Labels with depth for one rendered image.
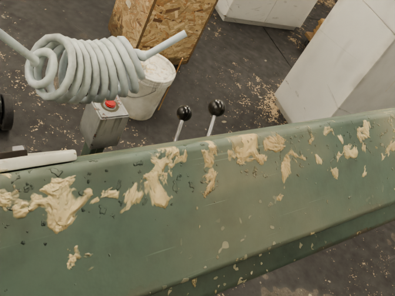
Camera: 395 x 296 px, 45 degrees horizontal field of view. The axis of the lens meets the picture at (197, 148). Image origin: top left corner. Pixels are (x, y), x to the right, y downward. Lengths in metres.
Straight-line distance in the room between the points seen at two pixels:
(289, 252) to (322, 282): 2.33
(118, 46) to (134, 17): 2.90
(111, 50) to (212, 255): 0.22
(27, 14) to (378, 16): 2.40
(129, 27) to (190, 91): 0.65
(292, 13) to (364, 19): 1.70
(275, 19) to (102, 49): 4.54
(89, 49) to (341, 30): 3.15
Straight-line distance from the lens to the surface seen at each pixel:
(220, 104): 1.02
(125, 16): 3.49
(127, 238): 0.33
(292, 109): 3.83
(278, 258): 0.73
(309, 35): 5.03
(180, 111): 1.11
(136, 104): 3.10
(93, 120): 1.80
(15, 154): 0.33
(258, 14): 4.83
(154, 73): 3.02
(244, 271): 0.68
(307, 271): 3.04
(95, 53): 0.47
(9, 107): 2.76
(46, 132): 2.93
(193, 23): 3.45
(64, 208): 0.31
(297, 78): 3.81
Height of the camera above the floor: 2.11
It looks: 41 degrees down
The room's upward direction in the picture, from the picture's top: 31 degrees clockwise
